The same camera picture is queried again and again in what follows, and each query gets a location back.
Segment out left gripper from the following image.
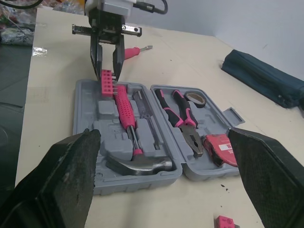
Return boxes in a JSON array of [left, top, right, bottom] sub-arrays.
[[71, 9, 143, 82]]

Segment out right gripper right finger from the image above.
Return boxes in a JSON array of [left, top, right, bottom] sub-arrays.
[[228, 127, 304, 228]]

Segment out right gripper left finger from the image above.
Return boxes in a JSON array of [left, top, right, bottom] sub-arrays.
[[0, 128, 102, 228]]

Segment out pink bit holder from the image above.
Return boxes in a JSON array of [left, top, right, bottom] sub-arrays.
[[213, 215, 237, 228], [100, 69, 117, 95]]

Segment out grey tool case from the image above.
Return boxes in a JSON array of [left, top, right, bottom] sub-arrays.
[[72, 78, 246, 197]]

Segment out clear test pen screwdriver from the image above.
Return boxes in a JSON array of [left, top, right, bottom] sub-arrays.
[[131, 90, 161, 151]]

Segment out red tape measure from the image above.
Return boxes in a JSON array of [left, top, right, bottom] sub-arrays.
[[202, 133, 238, 167]]

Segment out pink and black pliers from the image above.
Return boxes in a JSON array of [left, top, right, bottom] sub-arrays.
[[154, 88, 204, 159]]

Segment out black tape roll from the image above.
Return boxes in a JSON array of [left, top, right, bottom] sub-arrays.
[[183, 91, 206, 109]]

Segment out navy fabric pouch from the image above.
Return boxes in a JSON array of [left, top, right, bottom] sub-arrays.
[[220, 49, 304, 109]]

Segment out pink handled screwdriver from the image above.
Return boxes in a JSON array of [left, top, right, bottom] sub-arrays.
[[123, 45, 154, 60]]

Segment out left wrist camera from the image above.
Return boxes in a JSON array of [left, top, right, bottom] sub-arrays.
[[85, 0, 138, 22]]

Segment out pink handled hammer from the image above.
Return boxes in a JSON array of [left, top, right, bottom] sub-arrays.
[[105, 85, 173, 177]]

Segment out black cable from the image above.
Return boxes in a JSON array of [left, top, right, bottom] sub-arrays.
[[133, 0, 169, 16]]

